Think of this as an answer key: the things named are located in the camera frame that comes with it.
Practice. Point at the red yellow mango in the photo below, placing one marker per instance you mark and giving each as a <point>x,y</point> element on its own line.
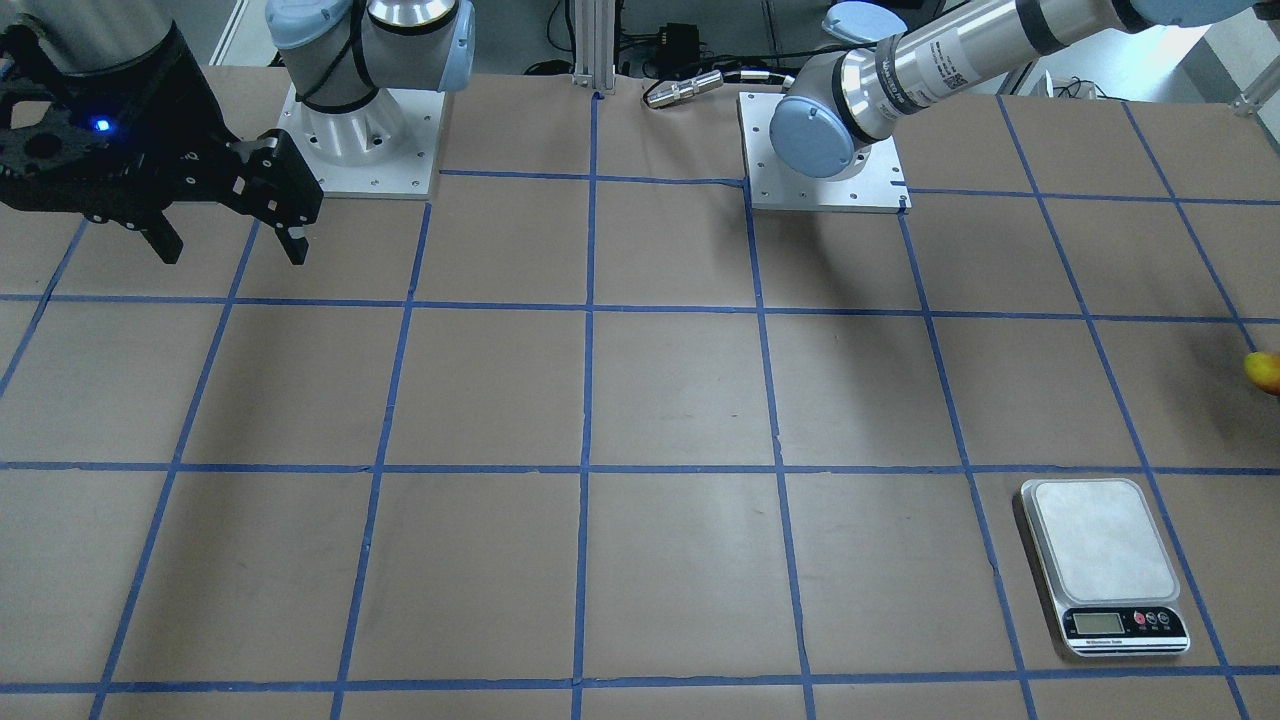
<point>1262,369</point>

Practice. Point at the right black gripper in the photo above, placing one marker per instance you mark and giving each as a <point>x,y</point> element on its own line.
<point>182,105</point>

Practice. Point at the silver cylindrical connector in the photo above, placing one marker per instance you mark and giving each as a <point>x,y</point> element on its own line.
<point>669,92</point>

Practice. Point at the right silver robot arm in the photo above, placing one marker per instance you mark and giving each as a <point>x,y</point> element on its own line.
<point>338,53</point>

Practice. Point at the silver digital kitchen scale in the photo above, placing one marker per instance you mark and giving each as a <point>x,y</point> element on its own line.
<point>1109,584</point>

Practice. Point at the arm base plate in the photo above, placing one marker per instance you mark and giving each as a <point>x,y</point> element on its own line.
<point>387,150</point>
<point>873,184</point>

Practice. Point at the aluminium frame post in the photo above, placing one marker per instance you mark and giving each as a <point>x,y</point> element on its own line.
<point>594,26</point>

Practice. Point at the black power adapter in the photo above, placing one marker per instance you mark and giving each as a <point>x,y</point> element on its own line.
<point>678,44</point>

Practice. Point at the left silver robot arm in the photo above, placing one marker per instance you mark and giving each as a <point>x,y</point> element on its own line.
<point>844,101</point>

